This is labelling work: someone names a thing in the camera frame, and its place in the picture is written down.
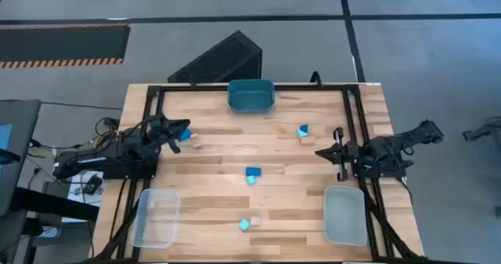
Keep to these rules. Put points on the black stand base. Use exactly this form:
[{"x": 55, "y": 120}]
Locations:
[{"x": 483, "y": 131}]

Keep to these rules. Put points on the teal plastic bin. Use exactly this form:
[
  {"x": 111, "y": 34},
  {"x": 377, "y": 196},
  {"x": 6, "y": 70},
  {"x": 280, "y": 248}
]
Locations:
[{"x": 250, "y": 99}]

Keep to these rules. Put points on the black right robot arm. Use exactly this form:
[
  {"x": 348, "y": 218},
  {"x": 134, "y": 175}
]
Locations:
[{"x": 391, "y": 144}]

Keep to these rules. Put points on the wooden rectangular block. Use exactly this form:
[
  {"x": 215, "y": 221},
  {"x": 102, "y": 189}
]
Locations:
[{"x": 307, "y": 141}]

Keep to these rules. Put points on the black handheld device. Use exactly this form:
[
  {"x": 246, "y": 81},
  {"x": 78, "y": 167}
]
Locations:
[{"x": 92, "y": 184}]

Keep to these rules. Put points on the dark blue triangular block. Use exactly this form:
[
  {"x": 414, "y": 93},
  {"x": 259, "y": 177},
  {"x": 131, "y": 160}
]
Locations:
[{"x": 305, "y": 128}]

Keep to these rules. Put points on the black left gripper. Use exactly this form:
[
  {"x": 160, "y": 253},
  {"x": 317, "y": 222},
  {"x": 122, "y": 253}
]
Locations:
[{"x": 162, "y": 129}]

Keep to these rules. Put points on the clear plastic bin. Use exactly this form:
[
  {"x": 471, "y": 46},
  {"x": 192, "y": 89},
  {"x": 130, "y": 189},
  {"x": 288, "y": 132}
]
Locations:
[{"x": 156, "y": 221}]

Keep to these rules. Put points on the dark blue rectangular block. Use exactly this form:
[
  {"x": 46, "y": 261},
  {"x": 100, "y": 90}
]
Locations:
[{"x": 253, "y": 171}]

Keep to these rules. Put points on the black computer case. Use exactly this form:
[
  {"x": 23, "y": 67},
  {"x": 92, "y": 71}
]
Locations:
[{"x": 223, "y": 58}]

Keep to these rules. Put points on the wooden triangular block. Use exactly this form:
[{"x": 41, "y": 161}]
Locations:
[{"x": 256, "y": 221}]

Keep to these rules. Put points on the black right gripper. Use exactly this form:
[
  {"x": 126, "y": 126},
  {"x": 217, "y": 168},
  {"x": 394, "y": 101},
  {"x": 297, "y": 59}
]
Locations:
[{"x": 342, "y": 154}]

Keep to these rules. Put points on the cyan cube block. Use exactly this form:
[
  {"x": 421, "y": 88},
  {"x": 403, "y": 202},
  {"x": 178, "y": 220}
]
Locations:
[{"x": 244, "y": 225}]

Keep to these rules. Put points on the light cyan triangular block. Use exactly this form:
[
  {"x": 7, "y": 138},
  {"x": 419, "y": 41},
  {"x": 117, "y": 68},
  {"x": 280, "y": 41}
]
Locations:
[{"x": 301, "y": 134}]

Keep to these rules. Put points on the wooden arch block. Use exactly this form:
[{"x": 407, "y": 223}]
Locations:
[{"x": 196, "y": 141}]

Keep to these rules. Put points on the black computer monitor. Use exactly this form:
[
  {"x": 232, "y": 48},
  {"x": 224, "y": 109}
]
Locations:
[{"x": 19, "y": 154}]

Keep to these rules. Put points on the grey plastic bin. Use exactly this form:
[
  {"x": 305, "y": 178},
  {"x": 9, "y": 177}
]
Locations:
[{"x": 344, "y": 217}]

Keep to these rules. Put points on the small light cyan block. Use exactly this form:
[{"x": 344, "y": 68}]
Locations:
[{"x": 251, "y": 180}]

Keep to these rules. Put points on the white paper sheet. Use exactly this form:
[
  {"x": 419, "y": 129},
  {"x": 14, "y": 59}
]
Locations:
[{"x": 76, "y": 196}]

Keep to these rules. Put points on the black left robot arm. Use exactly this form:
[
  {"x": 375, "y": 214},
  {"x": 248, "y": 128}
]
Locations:
[{"x": 117, "y": 150}]

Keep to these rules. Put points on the black hazard-striped floor mat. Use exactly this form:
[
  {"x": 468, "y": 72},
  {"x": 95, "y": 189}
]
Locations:
[{"x": 58, "y": 42}]

